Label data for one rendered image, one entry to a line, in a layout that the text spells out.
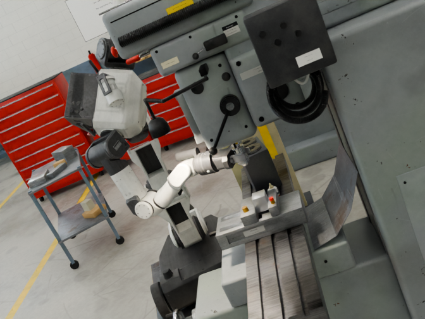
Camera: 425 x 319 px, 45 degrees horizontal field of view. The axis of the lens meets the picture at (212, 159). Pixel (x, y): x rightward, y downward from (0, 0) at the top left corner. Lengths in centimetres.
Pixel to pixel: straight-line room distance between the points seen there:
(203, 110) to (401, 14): 69
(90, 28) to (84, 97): 909
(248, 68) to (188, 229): 125
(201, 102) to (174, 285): 117
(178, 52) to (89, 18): 956
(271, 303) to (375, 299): 58
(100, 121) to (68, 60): 939
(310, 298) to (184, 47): 88
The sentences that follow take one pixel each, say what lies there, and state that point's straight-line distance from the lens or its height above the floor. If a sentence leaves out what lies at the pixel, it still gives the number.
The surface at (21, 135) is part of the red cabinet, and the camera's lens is 721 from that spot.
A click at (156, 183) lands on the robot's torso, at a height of 107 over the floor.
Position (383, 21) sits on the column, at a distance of 164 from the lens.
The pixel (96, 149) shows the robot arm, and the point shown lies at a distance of 213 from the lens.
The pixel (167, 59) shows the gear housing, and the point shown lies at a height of 168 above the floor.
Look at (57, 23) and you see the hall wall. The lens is 1144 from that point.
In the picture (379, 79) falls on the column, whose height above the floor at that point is 138.
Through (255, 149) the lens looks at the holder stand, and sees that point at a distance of 226.
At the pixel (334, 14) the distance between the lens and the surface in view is 173.
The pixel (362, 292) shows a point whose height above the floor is 60.
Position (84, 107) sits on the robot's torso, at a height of 159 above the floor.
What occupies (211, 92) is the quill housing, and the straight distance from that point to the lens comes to 175.
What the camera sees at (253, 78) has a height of 151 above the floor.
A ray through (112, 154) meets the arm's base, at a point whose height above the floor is 140.
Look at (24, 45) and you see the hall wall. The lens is 1175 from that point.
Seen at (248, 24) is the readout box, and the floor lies 171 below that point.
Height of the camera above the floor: 189
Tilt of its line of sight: 19 degrees down
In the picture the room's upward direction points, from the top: 25 degrees counter-clockwise
